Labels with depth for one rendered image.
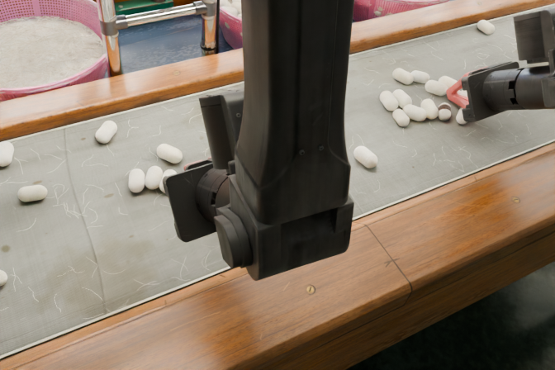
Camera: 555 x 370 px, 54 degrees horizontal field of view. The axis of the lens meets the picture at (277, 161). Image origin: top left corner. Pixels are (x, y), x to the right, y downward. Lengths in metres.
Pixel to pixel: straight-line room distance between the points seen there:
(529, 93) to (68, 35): 0.71
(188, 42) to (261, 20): 0.79
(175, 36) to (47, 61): 0.26
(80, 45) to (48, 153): 0.25
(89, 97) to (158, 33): 0.31
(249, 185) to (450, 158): 0.53
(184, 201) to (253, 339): 0.16
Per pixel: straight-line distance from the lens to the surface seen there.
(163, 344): 0.57
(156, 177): 0.70
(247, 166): 0.33
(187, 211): 0.52
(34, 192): 0.71
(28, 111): 0.80
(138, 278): 0.64
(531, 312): 1.68
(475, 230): 0.72
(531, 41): 0.76
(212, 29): 0.86
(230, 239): 0.36
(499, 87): 0.81
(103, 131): 0.76
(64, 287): 0.65
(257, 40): 0.28
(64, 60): 0.93
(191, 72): 0.84
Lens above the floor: 1.28
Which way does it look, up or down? 47 degrees down
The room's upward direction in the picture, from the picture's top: 9 degrees clockwise
